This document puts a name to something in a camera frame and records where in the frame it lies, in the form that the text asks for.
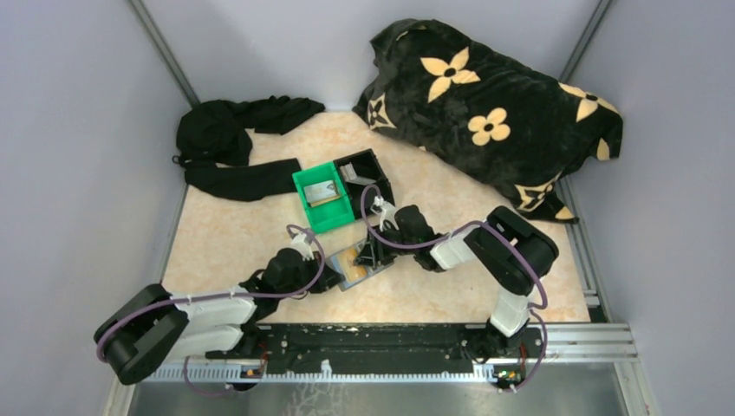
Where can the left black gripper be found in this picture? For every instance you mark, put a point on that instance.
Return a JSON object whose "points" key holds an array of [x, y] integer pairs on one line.
{"points": [[328, 281]]}

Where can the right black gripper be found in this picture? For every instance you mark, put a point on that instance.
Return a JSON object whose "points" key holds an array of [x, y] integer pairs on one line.
{"points": [[374, 252]]}

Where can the gold VIP card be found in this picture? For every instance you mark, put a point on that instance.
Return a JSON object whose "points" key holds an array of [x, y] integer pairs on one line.
{"points": [[352, 271]]}

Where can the green plastic bin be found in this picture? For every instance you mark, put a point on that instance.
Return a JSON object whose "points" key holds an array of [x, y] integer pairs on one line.
{"points": [[329, 216]]}

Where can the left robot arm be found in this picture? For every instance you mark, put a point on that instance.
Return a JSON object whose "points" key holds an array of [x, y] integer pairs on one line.
{"points": [[156, 327]]}

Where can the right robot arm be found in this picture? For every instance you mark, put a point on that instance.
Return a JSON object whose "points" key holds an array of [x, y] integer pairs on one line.
{"points": [[514, 252]]}

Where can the cards in black bin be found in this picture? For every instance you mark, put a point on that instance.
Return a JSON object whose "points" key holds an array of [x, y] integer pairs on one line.
{"points": [[350, 175]]}

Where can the black plastic bin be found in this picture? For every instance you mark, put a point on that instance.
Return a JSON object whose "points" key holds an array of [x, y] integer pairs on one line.
{"points": [[366, 164]]}

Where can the black floral plush blanket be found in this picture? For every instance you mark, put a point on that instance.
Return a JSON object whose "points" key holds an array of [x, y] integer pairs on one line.
{"points": [[486, 114]]}

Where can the black cloth garment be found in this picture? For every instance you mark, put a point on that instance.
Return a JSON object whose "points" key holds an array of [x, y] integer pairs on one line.
{"points": [[214, 146]]}

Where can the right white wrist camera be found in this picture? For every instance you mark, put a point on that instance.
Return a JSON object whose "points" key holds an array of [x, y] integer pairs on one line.
{"points": [[386, 212]]}

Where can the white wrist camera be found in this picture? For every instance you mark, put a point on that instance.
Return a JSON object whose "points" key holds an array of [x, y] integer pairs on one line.
{"points": [[386, 212], [302, 243]]}

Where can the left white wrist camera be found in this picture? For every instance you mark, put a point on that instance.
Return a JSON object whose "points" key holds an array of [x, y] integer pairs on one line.
{"points": [[302, 243]]}

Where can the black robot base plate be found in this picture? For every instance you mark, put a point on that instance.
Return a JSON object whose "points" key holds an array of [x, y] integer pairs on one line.
{"points": [[361, 349]]}

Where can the aluminium frame rail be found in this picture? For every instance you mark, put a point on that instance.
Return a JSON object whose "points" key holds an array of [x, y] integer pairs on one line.
{"points": [[561, 344]]}

